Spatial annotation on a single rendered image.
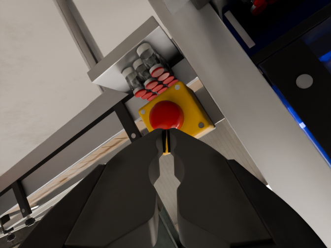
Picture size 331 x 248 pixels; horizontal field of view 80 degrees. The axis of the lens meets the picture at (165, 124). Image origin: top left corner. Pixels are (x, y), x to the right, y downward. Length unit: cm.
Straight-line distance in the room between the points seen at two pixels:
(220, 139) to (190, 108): 1019
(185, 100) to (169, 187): 1093
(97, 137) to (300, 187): 36
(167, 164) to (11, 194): 1043
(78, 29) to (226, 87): 44
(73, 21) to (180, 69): 34
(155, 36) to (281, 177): 24
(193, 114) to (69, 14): 48
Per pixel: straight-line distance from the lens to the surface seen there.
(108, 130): 43
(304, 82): 25
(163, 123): 22
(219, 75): 25
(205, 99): 32
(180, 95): 25
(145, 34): 30
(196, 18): 28
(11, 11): 137
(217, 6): 28
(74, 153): 50
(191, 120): 24
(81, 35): 59
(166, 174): 1107
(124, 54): 31
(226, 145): 1044
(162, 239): 303
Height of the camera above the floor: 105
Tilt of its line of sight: 12 degrees down
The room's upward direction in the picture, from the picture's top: 150 degrees clockwise
